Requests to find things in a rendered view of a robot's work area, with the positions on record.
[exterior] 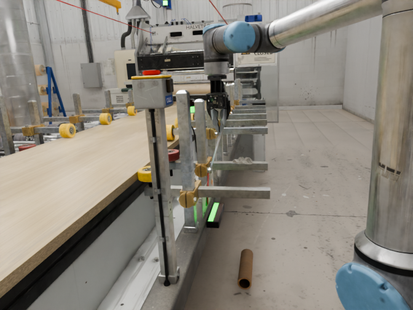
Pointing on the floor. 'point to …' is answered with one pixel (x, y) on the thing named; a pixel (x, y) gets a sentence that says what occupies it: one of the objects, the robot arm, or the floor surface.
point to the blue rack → (53, 93)
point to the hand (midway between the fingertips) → (219, 128)
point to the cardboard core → (245, 269)
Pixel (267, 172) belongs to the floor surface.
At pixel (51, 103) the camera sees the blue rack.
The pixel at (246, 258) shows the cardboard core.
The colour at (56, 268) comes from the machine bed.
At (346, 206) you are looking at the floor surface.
